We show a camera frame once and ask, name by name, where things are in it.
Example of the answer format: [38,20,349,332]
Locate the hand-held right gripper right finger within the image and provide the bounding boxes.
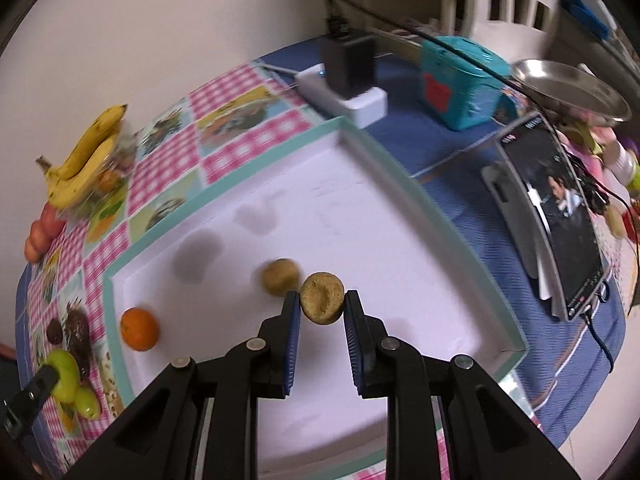
[343,290,584,480]

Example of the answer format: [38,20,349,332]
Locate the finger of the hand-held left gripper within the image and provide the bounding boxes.
[0,364,59,442]

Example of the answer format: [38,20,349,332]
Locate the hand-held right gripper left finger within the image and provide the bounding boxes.
[62,291,301,480]

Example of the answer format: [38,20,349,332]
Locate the green pear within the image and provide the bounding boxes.
[46,350,82,403]
[74,387,101,420]

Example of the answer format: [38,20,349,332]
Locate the brown sapodilla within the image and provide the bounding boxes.
[260,258,302,297]
[299,272,346,326]

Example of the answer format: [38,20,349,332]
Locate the orange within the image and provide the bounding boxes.
[120,307,161,352]

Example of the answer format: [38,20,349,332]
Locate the white tray with teal rim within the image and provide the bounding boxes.
[102,116,530,479]

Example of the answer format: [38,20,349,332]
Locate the red apple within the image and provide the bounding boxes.
[37,204,67,241]
[25,227,51,263]

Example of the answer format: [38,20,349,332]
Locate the blue cloth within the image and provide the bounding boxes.
[14,35,628,453]

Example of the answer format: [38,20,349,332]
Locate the yellow banana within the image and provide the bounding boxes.
[35,136,121,211]
[50,104,129,181]

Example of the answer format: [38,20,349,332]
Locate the white power strip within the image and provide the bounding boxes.
[294,63,389,129]

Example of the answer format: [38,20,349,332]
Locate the tablet with dark screen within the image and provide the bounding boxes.
[497,112,614,322]

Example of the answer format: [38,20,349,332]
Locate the clear plastic bag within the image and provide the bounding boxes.
[95,130,140,193]

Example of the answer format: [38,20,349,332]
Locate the pink checked printed tablecloth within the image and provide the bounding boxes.
[22,62,453,480]

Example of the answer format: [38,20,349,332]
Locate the black power adapter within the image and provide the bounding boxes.
[320,34,377,101]

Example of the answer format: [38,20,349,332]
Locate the teal plastic box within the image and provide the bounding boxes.
[420,36,512,132]

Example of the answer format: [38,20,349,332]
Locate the small black plug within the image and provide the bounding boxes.
[325,0,352,37]

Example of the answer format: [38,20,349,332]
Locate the pink and green toys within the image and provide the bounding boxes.
[560,120,640,241]

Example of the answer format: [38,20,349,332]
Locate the steel plate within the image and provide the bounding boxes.
[510,58,633,123]

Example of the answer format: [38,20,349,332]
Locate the blue plastic object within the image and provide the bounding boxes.
[560,0,612,41]

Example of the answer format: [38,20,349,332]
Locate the blue cable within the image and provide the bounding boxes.
[584,305,616,374]

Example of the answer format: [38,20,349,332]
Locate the white cable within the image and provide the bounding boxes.
[257,61,302,78]

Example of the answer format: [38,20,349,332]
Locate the black cable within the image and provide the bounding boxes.
[327,0,640,261]

